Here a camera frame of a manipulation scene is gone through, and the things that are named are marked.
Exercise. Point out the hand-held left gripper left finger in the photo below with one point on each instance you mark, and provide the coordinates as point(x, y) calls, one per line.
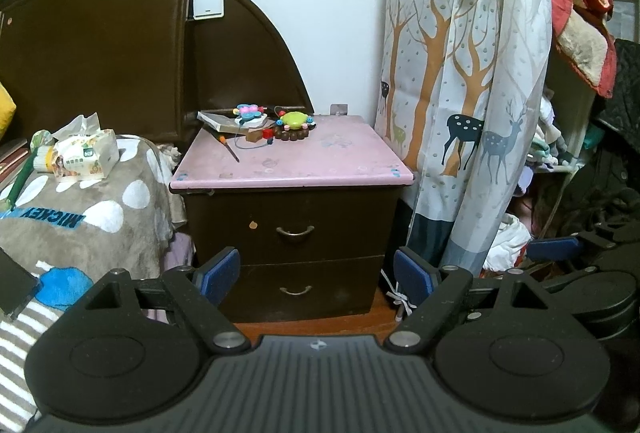
point(222, 270)

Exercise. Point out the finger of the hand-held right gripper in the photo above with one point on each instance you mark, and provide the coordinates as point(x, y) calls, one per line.
point(550, 248)

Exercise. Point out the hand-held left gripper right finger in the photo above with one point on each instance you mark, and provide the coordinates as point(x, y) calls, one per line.
point(412, 273)

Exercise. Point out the dark nightstand drawer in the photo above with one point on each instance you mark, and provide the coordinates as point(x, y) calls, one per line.
point(345, 285)
point(350, 223)

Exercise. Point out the green turtle toy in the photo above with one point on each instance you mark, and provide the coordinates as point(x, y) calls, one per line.
point(294, 119)

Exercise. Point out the crumpled white cloth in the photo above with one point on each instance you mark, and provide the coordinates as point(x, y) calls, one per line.
point(510, 240)

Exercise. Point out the pile of folded clothes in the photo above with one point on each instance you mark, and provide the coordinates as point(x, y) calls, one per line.
point(550, 138)

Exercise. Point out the white shelf unit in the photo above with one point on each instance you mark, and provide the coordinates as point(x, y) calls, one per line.
point(575, 123)

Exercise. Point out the small wooden block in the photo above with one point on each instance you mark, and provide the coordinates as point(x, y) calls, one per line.
point(254, 136)

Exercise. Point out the dark nightstand with pink top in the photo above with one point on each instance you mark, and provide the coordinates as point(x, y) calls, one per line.
point(310, 158)

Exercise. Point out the grey blanket with white spots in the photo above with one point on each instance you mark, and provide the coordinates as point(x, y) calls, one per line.
point(100, 193)

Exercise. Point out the flat white box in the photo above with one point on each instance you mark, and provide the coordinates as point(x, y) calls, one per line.
point(217, 119)

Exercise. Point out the black jacket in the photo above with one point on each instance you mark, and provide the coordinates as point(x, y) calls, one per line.
point(622, 113)

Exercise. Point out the pink and blue butterfly toy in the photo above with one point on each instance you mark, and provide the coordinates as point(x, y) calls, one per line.
point(248, 112)

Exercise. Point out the tissue pack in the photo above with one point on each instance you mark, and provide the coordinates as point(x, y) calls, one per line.
point(85, 155)

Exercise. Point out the flat black device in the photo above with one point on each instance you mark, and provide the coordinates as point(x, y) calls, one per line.
point(15, 283)

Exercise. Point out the deer print fabric cover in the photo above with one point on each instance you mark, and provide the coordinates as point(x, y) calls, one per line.
point(450, 63)

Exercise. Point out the cotton swab container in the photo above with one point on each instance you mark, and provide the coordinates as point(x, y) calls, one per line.
point(44, 153)

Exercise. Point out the grey and white striped cloth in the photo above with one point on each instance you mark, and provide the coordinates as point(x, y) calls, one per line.
point(22, 363)

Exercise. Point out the red and cream blanket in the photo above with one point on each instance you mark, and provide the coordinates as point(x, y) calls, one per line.
point(580, 28)

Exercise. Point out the dark brown wooden headboard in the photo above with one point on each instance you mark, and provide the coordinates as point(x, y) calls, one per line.
point(100, 53)

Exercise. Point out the yellow pillow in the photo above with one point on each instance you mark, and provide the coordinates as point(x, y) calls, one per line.
point(6, 110)

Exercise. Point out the white wall switch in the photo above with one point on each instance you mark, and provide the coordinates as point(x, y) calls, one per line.
point(208, 3)

